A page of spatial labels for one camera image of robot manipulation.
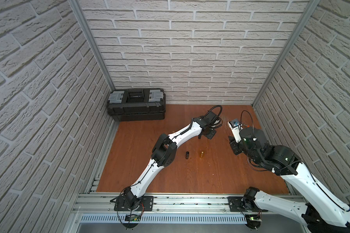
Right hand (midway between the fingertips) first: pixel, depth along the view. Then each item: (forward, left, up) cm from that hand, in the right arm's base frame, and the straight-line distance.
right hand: (235, 135), depth 66 cm
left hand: (+17, +3, -23) cm, 28 cm away
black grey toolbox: (+36, +53, -12) cm, 66 cm away
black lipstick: (+3, +22, -25) cm, 33 cm away
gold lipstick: (+3, +13, -26) cm, 29 cm away
